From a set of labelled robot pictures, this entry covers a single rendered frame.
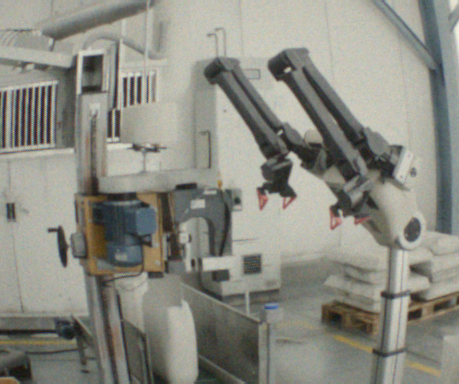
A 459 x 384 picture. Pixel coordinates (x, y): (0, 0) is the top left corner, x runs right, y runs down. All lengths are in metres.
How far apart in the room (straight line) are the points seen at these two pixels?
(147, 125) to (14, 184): 2.93
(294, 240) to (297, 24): 2.18
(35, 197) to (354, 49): 4.04
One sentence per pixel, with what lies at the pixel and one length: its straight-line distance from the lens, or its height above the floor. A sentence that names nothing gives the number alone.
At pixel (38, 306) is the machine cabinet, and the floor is 0.26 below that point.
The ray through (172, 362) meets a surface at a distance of 3.68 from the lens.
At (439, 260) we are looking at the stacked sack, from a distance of 6.23.
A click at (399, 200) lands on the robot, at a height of 1.33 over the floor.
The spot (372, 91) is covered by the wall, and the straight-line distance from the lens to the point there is 8.51.
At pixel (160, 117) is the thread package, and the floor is 1.63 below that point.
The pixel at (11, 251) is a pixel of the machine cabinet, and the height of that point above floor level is 0.72.
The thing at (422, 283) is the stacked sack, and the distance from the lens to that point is 6.10.
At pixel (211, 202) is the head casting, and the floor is 1.28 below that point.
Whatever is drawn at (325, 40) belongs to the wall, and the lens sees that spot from 8.25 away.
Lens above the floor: 1.62
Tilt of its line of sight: 5 degrees down
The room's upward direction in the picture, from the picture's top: 2 degrees counter-clockwise
